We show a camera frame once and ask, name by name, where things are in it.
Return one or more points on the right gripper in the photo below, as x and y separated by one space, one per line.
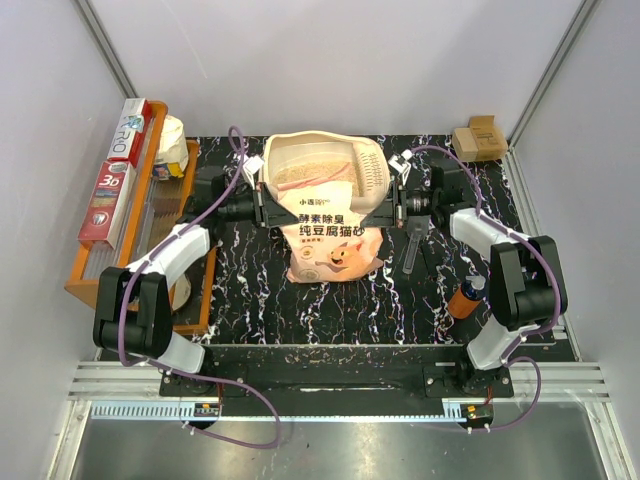
389 213

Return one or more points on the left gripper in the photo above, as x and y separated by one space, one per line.
267 212

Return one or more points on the clear plastic scoop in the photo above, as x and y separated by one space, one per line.
417 229

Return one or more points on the pink cat litter bag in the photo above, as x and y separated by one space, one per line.
328 243

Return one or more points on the cream plastic litter box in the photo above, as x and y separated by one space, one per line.
292 160

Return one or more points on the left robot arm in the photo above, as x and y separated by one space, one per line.
133 313

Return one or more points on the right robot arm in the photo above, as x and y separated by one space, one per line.
526 293

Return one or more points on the brown cardboard box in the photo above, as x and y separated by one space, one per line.
481 140

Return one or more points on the red white toothpaste box upper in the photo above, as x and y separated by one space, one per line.
130 131

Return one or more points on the red 3D toothpaste box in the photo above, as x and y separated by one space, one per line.
107 206

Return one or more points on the black marble pattern mat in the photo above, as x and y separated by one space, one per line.
253 302

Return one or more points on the orange bottle with white cap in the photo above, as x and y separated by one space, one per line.
467 297

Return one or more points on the orange wooden tray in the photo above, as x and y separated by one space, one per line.
151 211

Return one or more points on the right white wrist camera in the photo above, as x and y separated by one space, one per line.
401 164

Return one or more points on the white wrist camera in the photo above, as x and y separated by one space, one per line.
251 166
401 164

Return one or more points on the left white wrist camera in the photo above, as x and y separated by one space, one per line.
251 166

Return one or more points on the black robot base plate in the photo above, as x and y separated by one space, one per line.
425 370

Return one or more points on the aluminium rail frame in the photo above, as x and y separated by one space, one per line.
558 425

